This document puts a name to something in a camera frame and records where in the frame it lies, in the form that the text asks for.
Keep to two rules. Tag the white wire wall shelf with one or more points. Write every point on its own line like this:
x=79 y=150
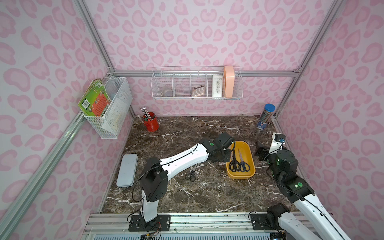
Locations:
x=182 y=80

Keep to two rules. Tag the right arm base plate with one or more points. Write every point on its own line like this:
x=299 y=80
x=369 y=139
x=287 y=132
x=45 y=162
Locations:
x=260 y=222

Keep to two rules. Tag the small calculator on shelf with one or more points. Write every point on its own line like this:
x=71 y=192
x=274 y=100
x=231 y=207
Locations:
x=199 y=91

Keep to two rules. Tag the grey flat case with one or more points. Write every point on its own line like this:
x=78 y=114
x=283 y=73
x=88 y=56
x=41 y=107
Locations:
x=127 y=171

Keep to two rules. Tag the all black scissors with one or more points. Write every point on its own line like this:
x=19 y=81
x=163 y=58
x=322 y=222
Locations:
x=234 y=165

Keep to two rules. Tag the medium black scissors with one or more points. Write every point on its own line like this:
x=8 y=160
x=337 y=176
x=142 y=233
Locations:
x=191 y=175

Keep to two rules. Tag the round tape on shelf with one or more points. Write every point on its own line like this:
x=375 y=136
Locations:
x=167 y=92

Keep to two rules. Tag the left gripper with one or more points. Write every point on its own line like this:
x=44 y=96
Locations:
x=227 y=149

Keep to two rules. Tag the white paper in basket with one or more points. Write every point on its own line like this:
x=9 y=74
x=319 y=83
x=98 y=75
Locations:
x=115 y=116

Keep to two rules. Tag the pink box on shelf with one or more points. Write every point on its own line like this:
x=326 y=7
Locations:
x=229 y=77

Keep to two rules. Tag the pens in bucket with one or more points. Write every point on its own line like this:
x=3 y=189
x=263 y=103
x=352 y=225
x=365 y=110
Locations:
x=146 y=113

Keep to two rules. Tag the large black handled scissors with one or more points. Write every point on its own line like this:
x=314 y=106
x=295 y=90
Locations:
x=244 y=167

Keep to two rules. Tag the white card on shelf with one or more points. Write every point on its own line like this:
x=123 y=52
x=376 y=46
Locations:
x=217 y=86

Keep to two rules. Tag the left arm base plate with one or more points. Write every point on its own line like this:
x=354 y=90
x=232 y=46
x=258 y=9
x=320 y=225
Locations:
x=161 y=223

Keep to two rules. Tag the white mesh wall basket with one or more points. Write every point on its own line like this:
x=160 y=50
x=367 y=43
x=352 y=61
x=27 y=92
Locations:
x=116 y=87

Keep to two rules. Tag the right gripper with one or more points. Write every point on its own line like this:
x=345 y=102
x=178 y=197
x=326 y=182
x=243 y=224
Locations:
x=262 y=151

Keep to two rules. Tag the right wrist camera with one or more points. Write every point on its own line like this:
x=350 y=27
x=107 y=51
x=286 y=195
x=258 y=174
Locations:
x=278 y=140

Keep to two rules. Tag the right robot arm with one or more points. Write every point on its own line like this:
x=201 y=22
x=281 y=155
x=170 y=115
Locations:
x=283 y=166

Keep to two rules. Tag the red pen bucket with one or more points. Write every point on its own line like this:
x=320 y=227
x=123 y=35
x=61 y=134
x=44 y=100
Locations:
x=152 y=125

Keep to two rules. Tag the blue lid pencil tube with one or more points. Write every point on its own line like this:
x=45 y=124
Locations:
x=267 y=113

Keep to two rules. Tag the green red book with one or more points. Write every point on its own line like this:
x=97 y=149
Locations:
x=95 y=101

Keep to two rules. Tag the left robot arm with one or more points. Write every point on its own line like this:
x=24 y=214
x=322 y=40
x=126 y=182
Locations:
x=157 y=172

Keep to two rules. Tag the yellow storage box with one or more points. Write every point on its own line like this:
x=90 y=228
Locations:
x=247 y=156

